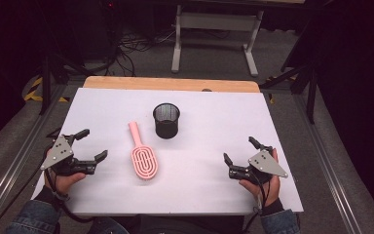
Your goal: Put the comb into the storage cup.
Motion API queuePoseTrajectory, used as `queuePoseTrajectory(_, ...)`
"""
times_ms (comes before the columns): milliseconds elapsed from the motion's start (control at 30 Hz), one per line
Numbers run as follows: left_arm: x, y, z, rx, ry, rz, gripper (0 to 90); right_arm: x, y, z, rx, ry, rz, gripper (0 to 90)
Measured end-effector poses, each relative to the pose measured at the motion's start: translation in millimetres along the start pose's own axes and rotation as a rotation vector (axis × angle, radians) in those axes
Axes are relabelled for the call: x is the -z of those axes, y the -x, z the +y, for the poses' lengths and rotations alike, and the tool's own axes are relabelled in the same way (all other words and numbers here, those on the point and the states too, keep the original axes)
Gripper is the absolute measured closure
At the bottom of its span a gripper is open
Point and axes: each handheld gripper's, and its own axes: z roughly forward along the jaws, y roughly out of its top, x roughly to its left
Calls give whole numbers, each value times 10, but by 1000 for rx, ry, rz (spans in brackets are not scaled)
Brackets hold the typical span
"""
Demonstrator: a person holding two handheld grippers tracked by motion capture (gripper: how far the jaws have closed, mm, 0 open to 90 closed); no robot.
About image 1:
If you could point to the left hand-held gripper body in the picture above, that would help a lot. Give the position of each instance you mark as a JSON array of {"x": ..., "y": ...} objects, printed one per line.
[{"x": 56, "y": 152}]

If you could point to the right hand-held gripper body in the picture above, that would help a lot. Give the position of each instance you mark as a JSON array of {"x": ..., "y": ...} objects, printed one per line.
[{"x": 266, "y": 164}]

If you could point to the pink hairbrush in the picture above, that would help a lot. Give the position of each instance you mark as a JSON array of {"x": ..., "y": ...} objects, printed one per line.
[{"x": 144, "y": 161}]

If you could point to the black mesh cup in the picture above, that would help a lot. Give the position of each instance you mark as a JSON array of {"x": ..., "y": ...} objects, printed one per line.
[{"x": 166, "y": 128}]

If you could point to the person's right hand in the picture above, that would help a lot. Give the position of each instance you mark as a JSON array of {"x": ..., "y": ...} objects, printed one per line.
[{"x": 269, "y": 191}]

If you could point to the person's left hand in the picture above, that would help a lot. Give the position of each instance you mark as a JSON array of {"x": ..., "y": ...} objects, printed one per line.
[{"x": 63, "y": 183}]

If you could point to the white board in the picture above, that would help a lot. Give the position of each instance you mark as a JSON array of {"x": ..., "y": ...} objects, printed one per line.
[{"x": 194, "y": 182}]

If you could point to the yellow black hazard tape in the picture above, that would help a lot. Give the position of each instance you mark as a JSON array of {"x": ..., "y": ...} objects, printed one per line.
[
  {"x": 32, "y": 94},
  {"x": 270, "y": 97}
]

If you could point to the black metal stand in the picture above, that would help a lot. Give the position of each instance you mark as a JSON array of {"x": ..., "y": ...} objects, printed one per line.
[
  {"x": 311, "y": 97},
  {"x": 47, "y": 84}
]

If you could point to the wooden table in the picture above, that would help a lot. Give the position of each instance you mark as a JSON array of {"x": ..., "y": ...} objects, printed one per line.
[{"x": 162, "y": 84}]

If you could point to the aluminium floor rail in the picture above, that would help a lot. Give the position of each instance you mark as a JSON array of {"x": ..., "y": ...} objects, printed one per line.
[
  {"x": 329, "y": 175},
  {"x": 16, "y": 162}
]

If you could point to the white metal table frame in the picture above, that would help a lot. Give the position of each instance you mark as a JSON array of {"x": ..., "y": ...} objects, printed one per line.
[{"x": 219, "y": 22}]

